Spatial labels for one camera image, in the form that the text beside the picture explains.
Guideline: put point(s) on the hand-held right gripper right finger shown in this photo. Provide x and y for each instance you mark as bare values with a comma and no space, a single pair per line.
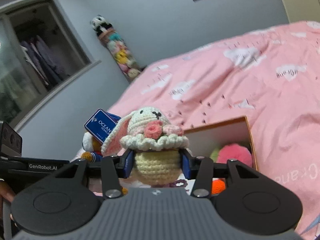
186,166

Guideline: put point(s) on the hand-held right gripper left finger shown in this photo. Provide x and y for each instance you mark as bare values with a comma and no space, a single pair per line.
128,165

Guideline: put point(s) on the crochet bunny toy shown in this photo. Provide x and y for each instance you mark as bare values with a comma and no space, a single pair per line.
155,165

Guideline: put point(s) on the orange cardboard box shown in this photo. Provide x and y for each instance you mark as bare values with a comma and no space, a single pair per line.
220,135

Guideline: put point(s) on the person's left hand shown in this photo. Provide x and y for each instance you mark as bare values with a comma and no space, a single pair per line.
6,192

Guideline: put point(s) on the orange crochet toy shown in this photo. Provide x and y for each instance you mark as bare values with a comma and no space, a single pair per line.
218,186

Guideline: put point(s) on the duck plush toy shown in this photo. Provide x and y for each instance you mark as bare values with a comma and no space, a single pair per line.
88,142

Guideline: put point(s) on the plush toy with blue tag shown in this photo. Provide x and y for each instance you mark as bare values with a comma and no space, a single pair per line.
100,127

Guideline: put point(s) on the window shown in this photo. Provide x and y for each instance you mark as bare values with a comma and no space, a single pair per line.
15,80

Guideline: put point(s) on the hanging plush toy holder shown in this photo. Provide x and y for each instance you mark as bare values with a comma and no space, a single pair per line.
120,52

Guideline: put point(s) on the hanging clothes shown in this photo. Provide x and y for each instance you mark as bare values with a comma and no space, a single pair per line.
42,57

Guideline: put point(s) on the panda plush toy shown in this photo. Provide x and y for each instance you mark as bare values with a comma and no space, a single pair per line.
100,25

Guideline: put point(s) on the cream wardrobe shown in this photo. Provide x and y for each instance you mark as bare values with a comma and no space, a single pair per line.
302,2

